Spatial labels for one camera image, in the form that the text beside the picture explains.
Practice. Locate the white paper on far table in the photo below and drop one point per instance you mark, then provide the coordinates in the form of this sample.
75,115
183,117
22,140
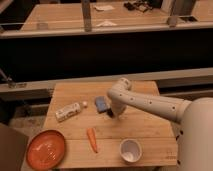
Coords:
103,7

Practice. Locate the white folded paper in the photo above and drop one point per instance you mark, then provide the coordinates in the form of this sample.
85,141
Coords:
106,24

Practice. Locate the orange bowl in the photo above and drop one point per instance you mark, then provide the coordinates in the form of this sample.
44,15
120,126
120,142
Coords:
46,150

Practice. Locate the white paper cup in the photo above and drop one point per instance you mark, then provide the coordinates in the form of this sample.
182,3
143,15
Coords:
130,150

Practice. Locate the black device on far table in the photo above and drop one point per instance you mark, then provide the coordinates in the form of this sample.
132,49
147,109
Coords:
140,5

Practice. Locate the metal post at right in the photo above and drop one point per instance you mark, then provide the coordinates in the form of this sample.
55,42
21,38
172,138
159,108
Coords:
180,8

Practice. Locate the brown chair corner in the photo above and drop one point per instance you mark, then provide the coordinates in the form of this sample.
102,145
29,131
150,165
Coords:
12,148

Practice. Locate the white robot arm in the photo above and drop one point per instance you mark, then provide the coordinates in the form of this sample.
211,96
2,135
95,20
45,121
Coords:
195,141

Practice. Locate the orange carrot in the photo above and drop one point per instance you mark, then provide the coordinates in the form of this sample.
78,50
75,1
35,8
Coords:
92,139

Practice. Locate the black eraser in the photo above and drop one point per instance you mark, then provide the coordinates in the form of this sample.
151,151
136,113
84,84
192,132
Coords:
110,113

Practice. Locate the metal clamp at left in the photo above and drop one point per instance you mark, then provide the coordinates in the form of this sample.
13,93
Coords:
9,81

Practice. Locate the metal post on far table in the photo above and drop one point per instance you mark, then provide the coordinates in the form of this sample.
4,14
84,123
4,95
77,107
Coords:
86,15

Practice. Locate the blue sponge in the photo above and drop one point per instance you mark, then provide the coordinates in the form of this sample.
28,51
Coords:
101,104

